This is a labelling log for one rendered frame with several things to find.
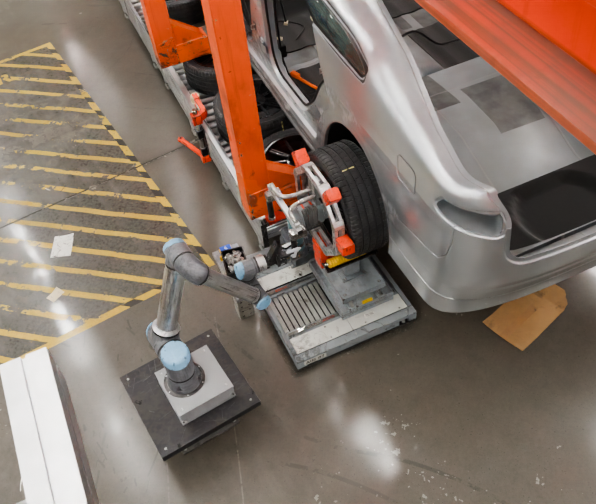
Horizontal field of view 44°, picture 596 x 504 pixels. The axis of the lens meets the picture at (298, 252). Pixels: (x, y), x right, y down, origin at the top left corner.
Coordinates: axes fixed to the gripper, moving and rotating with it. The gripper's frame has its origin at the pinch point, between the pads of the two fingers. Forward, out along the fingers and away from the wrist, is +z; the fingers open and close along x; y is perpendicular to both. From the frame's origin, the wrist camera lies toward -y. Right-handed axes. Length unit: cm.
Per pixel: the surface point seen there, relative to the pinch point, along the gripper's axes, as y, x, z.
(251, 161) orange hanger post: -16, -60, -1
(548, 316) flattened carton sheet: 82, 60, 137
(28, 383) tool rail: -198, 178, -110
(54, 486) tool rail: -198, 198, -109
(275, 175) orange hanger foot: 3, -62, 13
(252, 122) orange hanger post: -43, -60, 4
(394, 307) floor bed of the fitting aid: 75, 13, 54
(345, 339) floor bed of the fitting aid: 75, 21, 16
